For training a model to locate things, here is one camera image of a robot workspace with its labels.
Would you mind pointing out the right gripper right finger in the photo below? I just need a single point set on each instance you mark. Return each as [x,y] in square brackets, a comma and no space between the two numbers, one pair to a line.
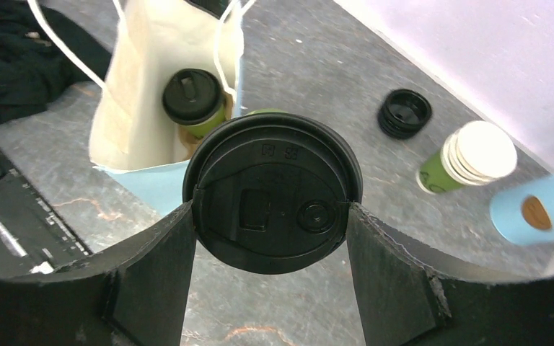
[409,293]

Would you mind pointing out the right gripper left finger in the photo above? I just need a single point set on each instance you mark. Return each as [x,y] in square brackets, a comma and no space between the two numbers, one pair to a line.
[132,293]

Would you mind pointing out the light blue paper bag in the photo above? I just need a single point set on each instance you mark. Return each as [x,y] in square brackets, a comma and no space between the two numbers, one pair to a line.
[132,138]

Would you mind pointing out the black cup lid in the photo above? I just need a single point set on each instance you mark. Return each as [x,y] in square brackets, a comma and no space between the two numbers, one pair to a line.
[271,193]
[192,96]

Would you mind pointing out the green paper coffee cup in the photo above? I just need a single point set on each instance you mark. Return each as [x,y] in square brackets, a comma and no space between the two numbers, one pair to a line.
[202,129]

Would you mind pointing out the stack of paper cups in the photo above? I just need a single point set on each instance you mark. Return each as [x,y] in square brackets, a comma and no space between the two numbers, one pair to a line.
[475,155]

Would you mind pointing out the blue straw holder can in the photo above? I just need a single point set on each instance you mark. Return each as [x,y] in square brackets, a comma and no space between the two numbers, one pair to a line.
[524,215]

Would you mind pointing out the stack of black lids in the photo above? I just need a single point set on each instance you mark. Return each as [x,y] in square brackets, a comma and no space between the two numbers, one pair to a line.
[403,114]

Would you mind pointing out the black cloth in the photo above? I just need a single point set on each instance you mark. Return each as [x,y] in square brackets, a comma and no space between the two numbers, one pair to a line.
[33,71]

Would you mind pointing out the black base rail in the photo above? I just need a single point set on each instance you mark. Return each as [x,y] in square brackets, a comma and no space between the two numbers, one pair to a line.
[33,237]

